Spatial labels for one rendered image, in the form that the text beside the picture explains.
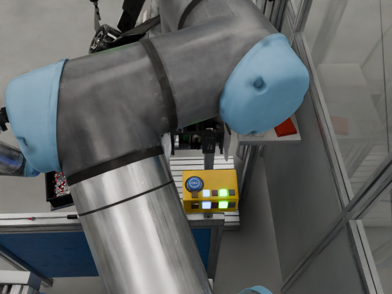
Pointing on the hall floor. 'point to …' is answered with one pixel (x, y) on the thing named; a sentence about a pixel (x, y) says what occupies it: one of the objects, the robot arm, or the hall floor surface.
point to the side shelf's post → (248, 171)
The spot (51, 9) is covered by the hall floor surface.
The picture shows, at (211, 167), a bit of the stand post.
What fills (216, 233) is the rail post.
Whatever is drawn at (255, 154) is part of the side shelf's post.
